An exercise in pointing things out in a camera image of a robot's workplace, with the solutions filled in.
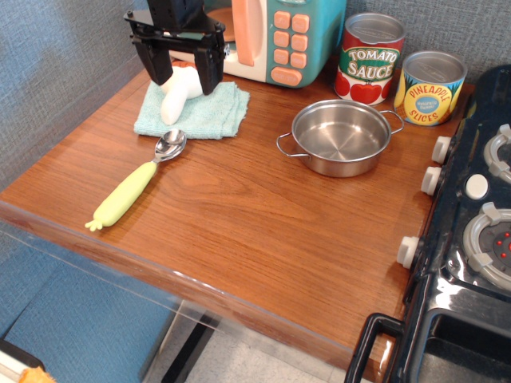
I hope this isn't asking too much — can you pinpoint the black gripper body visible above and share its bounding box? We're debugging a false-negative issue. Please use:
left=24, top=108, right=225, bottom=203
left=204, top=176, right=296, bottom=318
left=124, top=1, right=225, bottom=50

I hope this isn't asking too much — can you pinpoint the pineapple slices can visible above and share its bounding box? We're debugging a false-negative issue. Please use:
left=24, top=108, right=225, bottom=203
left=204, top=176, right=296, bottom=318
left=394, top=50, right=467, bottom=127

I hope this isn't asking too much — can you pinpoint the plush brown white mushroom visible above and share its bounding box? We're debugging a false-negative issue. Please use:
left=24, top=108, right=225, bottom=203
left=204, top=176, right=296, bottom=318
left=160, top=64, right=203, bottom=125

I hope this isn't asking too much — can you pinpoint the black toy stove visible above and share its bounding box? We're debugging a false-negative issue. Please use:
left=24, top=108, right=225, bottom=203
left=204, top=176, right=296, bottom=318
left=345, top=65, right=510, bottom=382

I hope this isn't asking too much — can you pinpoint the orange plush item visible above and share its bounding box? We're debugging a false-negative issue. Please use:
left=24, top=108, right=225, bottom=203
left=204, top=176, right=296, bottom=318
left=18, top=367, right=56, bottom=383

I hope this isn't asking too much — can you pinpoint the small stainless steel pot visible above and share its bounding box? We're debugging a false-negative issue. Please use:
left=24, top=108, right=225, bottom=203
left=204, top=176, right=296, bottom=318
left=276, top=99, right=405, bottom=178

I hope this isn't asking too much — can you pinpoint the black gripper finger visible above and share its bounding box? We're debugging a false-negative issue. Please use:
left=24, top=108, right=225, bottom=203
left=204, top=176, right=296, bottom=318
left=134, top=39, right=173, bottom=85
left=194, top=34, right=226, bottom=95

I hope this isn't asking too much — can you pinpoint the tomato sauce can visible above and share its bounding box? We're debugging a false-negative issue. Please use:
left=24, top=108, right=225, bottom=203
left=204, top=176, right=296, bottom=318
left=335, top=12, right=406, bottom=105

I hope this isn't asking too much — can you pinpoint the spoon with yellow-green handle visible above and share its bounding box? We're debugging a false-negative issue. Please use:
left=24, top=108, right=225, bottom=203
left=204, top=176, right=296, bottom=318
left=85, top=128, right=187, bottom=232

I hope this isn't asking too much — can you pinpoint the light blue folded towel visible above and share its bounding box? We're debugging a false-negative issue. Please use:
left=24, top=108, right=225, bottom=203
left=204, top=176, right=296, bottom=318
left=134, top=82, right=250, bottom=140

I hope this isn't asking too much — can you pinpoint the teal toy microwave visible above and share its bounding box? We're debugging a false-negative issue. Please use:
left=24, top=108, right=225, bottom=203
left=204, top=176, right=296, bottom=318
left=167, top=0, right=348, bottom=89

